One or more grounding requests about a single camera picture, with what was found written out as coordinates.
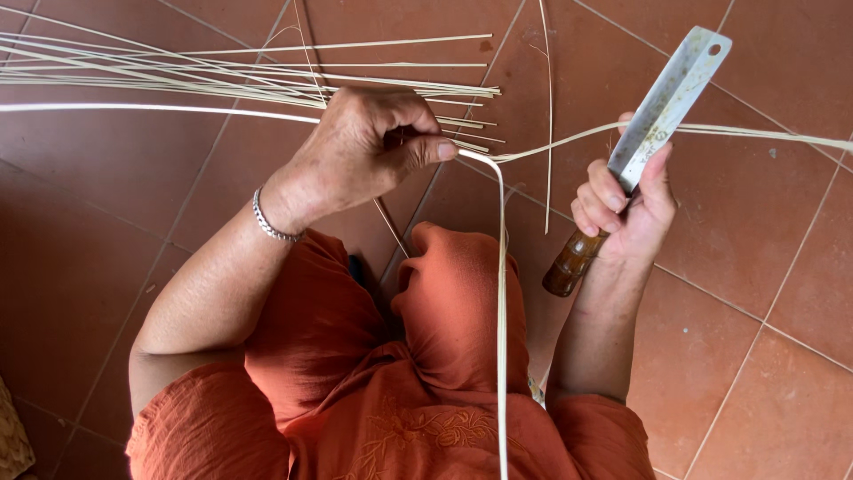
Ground pile of thin bamboo strips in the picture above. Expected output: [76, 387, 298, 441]
[0, 5, 507, 154]

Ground orange embroidered shirt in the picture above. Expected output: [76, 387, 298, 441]
[125, 360, 657, 480]

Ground silver chain bracelet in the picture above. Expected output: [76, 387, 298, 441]
[252, 187, 308, 244]

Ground cleaver knife with wooden handle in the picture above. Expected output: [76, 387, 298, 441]
[542, 25, 733, 298]

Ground person's left hand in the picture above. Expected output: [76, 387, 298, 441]
[261, 85, 461, 234]

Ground woven beige mat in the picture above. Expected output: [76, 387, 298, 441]
[0, 375, 37, 480]

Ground thin curved bamboo sliver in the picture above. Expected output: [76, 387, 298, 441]
[537, 0, 555, 236]

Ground short bamboo sliver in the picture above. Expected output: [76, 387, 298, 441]
[372, 197, 411, 260]

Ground long split bamboo strip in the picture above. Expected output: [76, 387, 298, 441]
[0, 102, 853, 480]

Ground orange trousers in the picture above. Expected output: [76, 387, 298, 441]
[244, 222, 534, 431]

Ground person's right hand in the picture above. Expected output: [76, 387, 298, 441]
[571, 112, 679, 268]

